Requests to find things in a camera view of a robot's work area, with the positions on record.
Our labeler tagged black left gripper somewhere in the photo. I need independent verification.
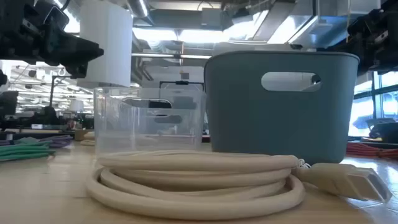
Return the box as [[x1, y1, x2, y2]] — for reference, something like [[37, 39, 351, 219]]
[[33, 0, 105, 79]]

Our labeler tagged clear plastic bin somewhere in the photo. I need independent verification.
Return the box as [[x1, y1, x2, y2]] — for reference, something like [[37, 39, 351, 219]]
[[93, 86, 208, 156]]

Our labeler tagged green braided cable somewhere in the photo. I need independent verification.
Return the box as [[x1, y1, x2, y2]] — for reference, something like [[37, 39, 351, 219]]
[[0, 136, 57, 162]]

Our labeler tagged orange braided cable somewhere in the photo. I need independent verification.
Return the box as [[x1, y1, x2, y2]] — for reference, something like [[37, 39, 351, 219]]
[[346, 142, 398, 159]]

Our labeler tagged thick cream cable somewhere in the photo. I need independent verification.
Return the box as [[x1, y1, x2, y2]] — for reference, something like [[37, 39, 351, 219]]
[[85, 150, 393, 221]]

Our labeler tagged teal plastic bin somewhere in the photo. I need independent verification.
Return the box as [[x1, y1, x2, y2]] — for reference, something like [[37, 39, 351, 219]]
[[203, 50, 361, 165]]

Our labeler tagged white round column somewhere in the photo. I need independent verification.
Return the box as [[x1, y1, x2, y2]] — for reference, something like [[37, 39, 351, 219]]
[[76, 0, 134, 89]]

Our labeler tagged black pole stand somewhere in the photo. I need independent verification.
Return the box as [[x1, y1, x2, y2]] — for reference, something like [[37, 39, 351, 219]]
[[49, 74, 77, 110]]

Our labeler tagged white table lamp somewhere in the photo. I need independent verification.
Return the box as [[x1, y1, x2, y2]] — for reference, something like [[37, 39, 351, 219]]
[[68, 99, 85, 113]]

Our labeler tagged ceiling light bar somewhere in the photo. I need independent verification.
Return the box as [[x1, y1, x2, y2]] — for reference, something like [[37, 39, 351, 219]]
[[131, 52, 212, 60]]

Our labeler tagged dark monitor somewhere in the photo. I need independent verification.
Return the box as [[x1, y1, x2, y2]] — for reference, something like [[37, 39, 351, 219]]
[[0, 90, 19, 119]]

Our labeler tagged dark bin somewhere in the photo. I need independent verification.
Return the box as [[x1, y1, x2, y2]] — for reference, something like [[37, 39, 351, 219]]
[[366, 118, 398, 144]]

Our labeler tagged grey ceiling box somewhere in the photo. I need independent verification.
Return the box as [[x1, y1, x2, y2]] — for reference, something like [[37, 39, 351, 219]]
[[201, 7, 223, 27]]

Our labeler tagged silver ceiling duct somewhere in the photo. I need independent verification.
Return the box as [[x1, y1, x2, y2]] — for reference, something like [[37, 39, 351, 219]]
[[127, 0, 155, 19]]

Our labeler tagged black frame stand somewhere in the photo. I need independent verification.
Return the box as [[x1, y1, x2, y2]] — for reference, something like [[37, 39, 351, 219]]
[[159, 80, 206, 94]]

